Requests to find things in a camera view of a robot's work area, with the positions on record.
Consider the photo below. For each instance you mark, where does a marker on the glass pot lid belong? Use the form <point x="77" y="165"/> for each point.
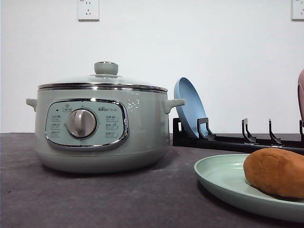
<point x="106" y="77"/>

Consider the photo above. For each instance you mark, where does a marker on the green plate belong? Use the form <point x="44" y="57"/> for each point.
<point x="224" y="175"/>

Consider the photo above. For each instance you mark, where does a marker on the brown potato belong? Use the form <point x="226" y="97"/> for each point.
<point x="277" y="170"/>

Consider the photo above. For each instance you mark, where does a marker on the blue plate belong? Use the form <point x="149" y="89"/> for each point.
<point x="193" y="108"/>

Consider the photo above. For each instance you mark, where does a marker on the green electric steamer pot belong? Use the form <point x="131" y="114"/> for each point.
<point x="101" y="130"/>

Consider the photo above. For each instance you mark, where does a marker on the pink plate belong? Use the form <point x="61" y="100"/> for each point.
<point x="300" y="94"/>

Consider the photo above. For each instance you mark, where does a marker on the black dish rack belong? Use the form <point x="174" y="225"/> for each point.
<point x="205" y="140"/>

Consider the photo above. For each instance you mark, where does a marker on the white wall socket left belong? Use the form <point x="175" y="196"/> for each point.
<point x="87" y="11"/>

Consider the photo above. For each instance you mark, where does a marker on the white wall socket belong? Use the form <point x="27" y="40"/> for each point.
<point x="87" y="11"/>
<point x="296" y="11"/>

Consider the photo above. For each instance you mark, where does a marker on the white wall socket right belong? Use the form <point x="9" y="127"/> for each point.
<point x="296" y="11"/>

